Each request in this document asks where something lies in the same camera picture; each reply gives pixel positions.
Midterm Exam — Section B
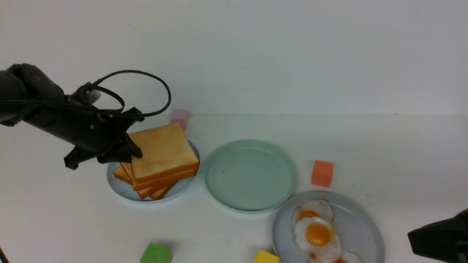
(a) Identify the pink foam cube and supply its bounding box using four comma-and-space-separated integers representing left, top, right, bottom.
170, 109, 189, 130

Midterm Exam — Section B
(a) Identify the grey egg plate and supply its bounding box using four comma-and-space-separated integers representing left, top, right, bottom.
271, 191, 385, 263

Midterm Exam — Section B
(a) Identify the yellow foam cube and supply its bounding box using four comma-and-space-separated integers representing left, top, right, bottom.
253, 250, 280, 263

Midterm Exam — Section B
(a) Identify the light blue bread plate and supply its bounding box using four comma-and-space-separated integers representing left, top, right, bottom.
106, 163, 199, 206

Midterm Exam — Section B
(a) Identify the black left camera cable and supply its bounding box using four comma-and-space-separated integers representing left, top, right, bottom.
69, 70, 172, 118

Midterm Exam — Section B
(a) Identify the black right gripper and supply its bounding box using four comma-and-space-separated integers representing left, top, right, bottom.
408, 209, 468, 263

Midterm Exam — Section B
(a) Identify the fried egg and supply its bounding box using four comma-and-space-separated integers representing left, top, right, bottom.
293, 199, 334, 224
294, 217, 341, 263
307, 250, 362, 263

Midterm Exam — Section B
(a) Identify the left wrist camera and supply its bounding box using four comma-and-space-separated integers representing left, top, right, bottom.
71, 82, 101, 105

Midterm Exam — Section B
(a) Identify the toast slice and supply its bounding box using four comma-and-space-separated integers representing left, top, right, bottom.
113, 166, 177, 201
120, 163, 197, 188
129, 123, 200, 190

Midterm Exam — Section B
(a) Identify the mint green plate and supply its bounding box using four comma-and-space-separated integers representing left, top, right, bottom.
202, 140, 298, 213

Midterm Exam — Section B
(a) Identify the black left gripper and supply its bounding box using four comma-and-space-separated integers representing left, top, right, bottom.
22, 96, 143, 170

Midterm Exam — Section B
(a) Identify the fried egg front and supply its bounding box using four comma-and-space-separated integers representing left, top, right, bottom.
307, 250, 362, 263

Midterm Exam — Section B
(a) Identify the orange foam cube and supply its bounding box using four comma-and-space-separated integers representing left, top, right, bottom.
311, 160, 334, 188

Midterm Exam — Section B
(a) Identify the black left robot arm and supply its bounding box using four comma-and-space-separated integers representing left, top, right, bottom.
1, 64, 143, 170

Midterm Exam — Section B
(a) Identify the green foam cube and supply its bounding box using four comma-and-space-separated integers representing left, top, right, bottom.
139, 243, 173, 263

